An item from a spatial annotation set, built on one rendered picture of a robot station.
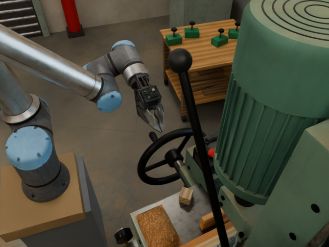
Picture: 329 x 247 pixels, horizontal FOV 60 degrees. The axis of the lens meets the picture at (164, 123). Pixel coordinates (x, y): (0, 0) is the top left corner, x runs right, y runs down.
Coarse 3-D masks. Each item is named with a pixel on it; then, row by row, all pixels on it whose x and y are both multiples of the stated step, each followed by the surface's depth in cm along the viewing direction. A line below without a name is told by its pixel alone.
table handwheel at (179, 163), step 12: (180, 132) 95; (156, 144) 93; (180, 144) 102; (144, 156) 95; (168, 156) 103; (180, 156) 102; (144, 168) 98; (144, 180) 103; (156, 180) 109; (168, 180) 112
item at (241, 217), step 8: (224, 192) 66; (224, 200) 67; (232, 200) 64; (224, 208) 69; (232, 208) 65; (240, 208) 63; (248, 208) 63; (256, 208) 63; (232, 216) 66; (240, 216) 62; (248, 216) 62; (256, 216) 62; (240, 224) 63; (248, 224) 61; (248, 232) 61
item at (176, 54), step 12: (180, 48) 39; (168, 60) 39; (180, 60) 38; (180, 72) 39; (192, 96) 41; (192, 108) 41; (192, 120) 41; (192, 132) 42; (204, 144) 42; (204, 156) 42; (204, 168) 43; (216, 192) 44; (216, 204) 44; (216, 216) 45; (216, 228) 46
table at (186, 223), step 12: (180, 168) 95; (192, 180) 91; (180, 192) 85; (204, 192) 85; (156, 204) 82; (168, 204) 82; (180, 204) 82; (192, 204) 82; (204, 204) 82; (132, 216) 80; (168, 216) 80; (180, 216) 80; (192, 216) 80; (180, 228) 77; (192, 228) 77; (144, 240) 75
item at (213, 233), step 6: (228, 222) 74; (228, 228) 73; (204, 234) 72; (210, 234) 72; (216, 234) 72; (192, 240) 71; (198, 240) 71; (204, 240) 71; (180, 246) 70; (186, 246) 70; (192, 246) 70
